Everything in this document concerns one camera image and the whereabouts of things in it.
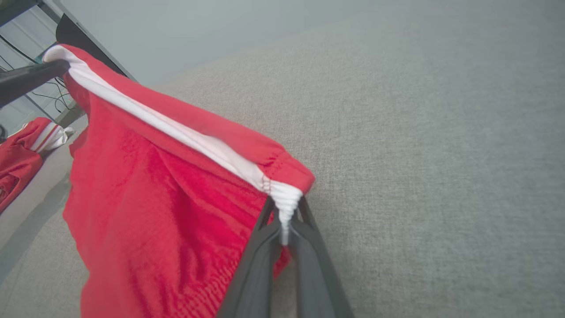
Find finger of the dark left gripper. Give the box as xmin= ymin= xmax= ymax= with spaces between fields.
xmin=0 ymin=59 xmax=71 ymax=109

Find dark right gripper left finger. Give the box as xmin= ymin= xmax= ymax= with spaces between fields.
xmin=216 ymin=196 xmax=284 ymax=318

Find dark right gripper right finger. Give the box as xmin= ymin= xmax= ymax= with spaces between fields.
xmin=289 ymin=196 xmax=354 ymax=318

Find red basketball jersey white sleeves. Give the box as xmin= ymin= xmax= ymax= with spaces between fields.
xmin=0 ymin=117 xmax=75 ymax=215

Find red shorts white stripe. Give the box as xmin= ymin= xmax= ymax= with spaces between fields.
xmin=42 ymin=43 xmax=316 ymax=318

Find wide white partition panel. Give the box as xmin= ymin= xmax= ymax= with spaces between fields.
xmin=60 ymin=0 xmax=565 ymax=89

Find black floor cable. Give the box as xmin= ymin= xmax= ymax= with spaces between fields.
xmin=0 ymin=34 xmax=78 ymax=114

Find grey partition end post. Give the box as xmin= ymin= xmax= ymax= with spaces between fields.
xmin=41 ymin=0 xmax=138 ymax=83

